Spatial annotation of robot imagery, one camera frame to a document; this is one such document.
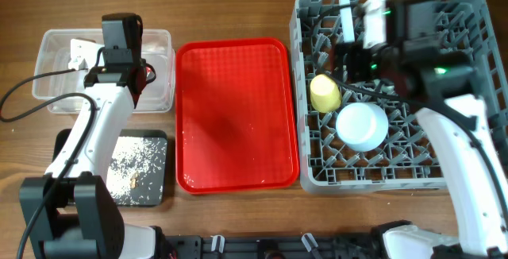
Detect white tissue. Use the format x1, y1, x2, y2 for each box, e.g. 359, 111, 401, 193
68, 39, 104, 70

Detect yellow plastic cup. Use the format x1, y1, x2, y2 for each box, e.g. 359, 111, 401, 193
310, 74, 341, 113

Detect light blue plate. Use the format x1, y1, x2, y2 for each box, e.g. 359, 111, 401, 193
339, 0, 355, 43

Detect light blue bowl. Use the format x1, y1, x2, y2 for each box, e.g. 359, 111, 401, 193
335, 102, 389, 152

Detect rice and food scraps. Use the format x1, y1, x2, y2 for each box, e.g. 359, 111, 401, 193
106, 136, 164, 203

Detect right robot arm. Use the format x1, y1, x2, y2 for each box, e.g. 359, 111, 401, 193
333, 41, 507, 258

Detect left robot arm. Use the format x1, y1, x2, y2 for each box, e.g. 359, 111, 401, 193
17, 46, 164, 258

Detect grey dishwasher rack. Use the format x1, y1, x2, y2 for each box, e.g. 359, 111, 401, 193
289, 0, 507, 194

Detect black waste tray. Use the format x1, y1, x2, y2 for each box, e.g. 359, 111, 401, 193
52, 128, 168, 208

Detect clear plastic storage bin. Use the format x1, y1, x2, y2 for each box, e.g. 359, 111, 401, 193
32, 29, 175, 113

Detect red plastic tray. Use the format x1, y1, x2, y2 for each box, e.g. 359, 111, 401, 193
175, 37, 299, 195

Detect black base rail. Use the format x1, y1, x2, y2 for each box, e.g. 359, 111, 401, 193
167, 233, 375, 259

